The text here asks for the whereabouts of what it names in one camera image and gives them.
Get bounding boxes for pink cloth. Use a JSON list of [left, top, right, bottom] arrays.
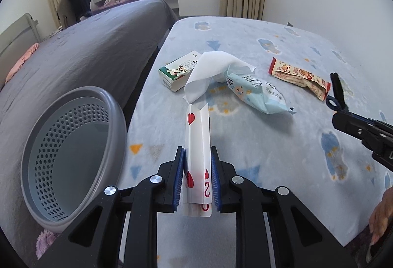
[[5, 43, 40, 82]]

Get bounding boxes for white tissue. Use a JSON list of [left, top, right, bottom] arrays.
[[183, 51, 256, 104]]

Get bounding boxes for light blue printed blanket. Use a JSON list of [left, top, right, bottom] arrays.
[[118, 16, 393, 268]]

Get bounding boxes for green and white milk carton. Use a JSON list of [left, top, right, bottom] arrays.
[[158, 51, 203, 92]]

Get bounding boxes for grey bed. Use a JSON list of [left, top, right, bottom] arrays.
[[0, 0, 179, 146]]

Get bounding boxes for purple fuzzy cloth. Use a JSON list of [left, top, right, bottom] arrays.
[[36, 229, 60, 260]]

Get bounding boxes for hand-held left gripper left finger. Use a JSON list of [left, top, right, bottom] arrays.
[[35, 147, 186, 268]]

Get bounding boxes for red hearts playing card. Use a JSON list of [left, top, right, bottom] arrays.
[[183, 104, 213, 218]]

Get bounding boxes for pink basin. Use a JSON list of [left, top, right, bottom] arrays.
[[92, 0, 145, 14]]

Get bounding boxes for beige snack wrapper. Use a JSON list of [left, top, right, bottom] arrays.
[[268, 57, 331, 102]]

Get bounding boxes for dark jacket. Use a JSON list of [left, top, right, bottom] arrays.
[[64, 0, 92, 21]]

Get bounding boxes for person's right hand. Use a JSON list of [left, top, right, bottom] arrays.
[[368, 190, 393, 245]]

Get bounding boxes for beige headboard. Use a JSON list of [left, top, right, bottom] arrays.
[[0, 13, 40, 84]]

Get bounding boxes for light blue wipes packet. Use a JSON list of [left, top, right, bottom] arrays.
[[225, 73, 297, 115]]

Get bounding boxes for wooden chair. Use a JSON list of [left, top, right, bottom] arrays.
[[58, 0, 80, 29]]

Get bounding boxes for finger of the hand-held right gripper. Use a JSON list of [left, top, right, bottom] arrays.
[[332, 113, 393, 153], [345, 110, 393, 131]]

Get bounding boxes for grey perforated plastic basket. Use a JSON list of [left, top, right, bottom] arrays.
[[21, 86, 127, 231]]

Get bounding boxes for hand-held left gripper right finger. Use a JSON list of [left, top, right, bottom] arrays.
[[210, 147, 358, 268]]

